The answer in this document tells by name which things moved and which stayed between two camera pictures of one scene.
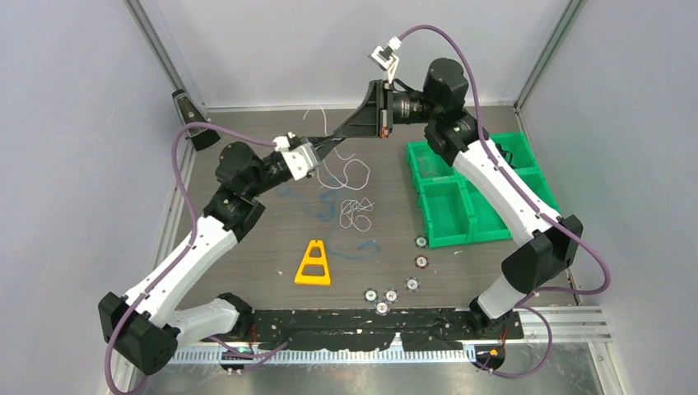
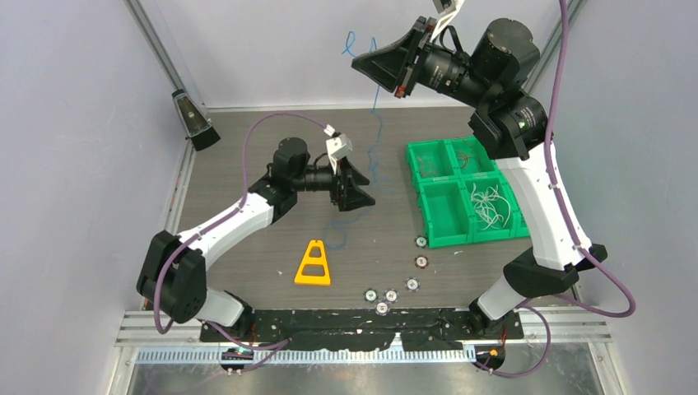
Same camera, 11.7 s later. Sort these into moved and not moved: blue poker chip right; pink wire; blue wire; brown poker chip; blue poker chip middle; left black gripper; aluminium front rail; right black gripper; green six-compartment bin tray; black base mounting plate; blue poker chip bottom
Moved: blue wire; left black gripper; right black gripper
Not moved: aluminium front rail; green six-compartment bin tray; brown poker chip; pink wire; black base mounting plate; blue poker chip right; blue poker chip middle; blue poker chip bottom
